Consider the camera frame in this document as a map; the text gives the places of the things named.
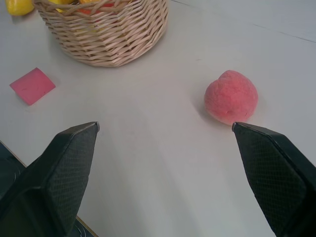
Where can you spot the pink sticky note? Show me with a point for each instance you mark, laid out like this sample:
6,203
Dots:
32,86

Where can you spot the yellow fruit in basket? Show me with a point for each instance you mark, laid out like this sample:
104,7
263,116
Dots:
61,2

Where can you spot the yellow lemon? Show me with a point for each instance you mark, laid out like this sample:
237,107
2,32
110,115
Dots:
17,7

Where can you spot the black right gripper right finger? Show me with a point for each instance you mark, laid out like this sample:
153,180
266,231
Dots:
276,177

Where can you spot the woven wicker basket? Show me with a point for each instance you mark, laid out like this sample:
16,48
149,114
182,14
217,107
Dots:
106,32

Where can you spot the pink peach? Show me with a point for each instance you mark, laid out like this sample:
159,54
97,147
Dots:
230,96

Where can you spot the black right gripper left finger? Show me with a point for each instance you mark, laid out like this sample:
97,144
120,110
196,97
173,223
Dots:
56,172

